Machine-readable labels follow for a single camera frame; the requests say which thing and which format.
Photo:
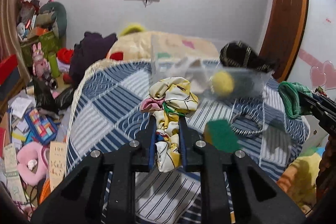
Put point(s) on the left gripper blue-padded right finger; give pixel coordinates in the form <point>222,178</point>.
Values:
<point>233,185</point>

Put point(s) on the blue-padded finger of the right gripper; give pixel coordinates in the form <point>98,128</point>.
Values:
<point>325,103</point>
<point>311,104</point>

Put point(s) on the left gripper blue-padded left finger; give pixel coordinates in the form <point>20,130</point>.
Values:
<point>101,181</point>

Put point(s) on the green knitted cloth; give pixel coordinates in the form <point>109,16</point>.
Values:
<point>289,93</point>

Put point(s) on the green yellow sponge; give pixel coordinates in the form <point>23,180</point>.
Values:
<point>220,134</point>

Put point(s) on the black pouch with chain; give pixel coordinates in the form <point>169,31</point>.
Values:
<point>239,55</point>

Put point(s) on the yellow felt ball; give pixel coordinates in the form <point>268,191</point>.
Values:
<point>222,84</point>

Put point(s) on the yellow floral fabric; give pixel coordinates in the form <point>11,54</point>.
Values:
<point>168,100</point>

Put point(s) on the white cloth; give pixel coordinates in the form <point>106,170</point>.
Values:
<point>193,70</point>

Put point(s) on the pink neck pillow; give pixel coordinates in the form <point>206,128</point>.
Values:
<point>33,163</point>

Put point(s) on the colourful block puzzle box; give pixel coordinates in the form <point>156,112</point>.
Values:
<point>42,126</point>

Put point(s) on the clear plastic storage box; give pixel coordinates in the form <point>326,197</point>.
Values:
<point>248,82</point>

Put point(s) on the green cylinder bottle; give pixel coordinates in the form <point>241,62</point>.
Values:
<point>55,72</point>

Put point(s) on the pink rabbit toy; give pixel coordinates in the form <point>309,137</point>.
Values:
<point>40,64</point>

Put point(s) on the red plush item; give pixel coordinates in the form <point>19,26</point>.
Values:
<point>64,55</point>

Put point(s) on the red box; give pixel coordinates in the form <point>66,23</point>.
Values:
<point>7,66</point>

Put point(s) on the dark purple garment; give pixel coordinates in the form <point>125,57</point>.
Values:
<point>92,48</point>

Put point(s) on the green cardboard box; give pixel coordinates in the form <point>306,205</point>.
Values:
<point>49,42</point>

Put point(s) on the beige patterned quilt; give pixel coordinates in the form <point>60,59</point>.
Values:
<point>144,45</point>

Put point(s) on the yellow fluffy plush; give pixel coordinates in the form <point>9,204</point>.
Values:
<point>131,29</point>

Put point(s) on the teal grey plush toy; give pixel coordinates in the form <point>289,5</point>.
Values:
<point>58,17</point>

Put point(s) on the pink heart wall stickers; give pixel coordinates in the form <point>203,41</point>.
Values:
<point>321,74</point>

